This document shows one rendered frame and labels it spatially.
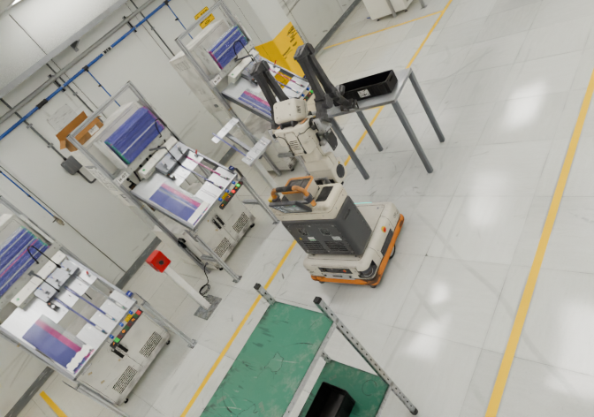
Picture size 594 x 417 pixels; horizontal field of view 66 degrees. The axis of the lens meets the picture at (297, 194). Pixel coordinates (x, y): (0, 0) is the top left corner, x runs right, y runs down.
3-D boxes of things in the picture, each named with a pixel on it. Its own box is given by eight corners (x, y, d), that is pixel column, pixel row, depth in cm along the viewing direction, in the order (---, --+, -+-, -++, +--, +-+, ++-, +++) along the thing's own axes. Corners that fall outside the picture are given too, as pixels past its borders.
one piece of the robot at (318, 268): (360, 276, 326) (354, 269, 321) (316, 272, 354) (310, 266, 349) (361, 273, 327) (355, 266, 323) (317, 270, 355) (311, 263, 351)
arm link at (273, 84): (251, 67, 329) (262, 64, 321) (255, 63, 332) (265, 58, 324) (284, 112, 351) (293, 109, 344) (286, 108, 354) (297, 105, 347)
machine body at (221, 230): (259, 222, 492) (224, 181, 461) (222, 273, 459) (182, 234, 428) (224, 219, 539) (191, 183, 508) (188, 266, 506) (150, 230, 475)
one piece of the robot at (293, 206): (322, 214, 307) (300, 204, 292) (285, 216, 331) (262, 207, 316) (324, 198, 310) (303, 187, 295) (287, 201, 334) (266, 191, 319)
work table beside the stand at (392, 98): (431, 172, 394) (393, 100, 354) (364, 179, 441) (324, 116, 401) (445, 139, 418) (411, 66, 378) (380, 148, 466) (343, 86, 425)
